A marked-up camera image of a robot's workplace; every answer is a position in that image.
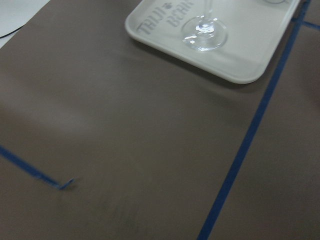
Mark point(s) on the cream serving tray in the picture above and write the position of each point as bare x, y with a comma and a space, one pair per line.
254, 30

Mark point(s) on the clear wine glass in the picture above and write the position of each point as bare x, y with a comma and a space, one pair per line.
205, 32

